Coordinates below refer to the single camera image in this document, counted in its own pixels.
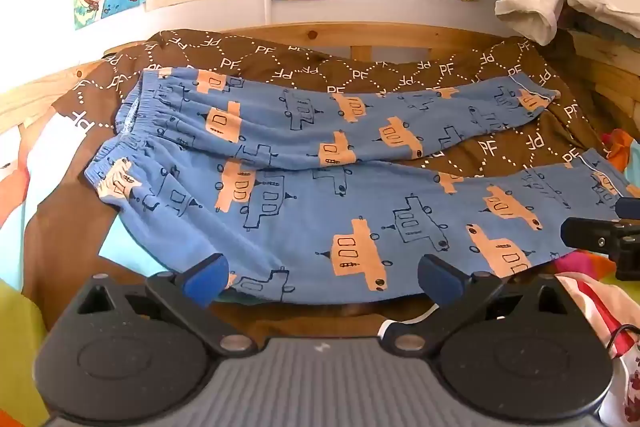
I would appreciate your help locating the red floral cloth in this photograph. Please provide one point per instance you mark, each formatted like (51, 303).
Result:
(631, 387)

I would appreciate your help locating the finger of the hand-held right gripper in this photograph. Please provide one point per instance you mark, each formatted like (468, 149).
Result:
(590, 233)
(629, 208)

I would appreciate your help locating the blue pants with orange print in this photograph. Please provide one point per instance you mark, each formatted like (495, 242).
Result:
(300, 207)

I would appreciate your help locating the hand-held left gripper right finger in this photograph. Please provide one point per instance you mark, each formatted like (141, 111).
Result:
(440, 281)

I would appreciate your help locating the wooden bed frame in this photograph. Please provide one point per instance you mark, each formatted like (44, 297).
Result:
(30, 97)

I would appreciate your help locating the brown patterned blanket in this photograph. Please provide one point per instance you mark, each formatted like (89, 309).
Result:
(300, 62)

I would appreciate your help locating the colourful striped bedsheet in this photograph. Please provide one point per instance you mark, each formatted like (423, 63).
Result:
(15, 332)

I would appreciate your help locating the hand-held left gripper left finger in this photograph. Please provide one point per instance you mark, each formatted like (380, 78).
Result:
(206, 279)

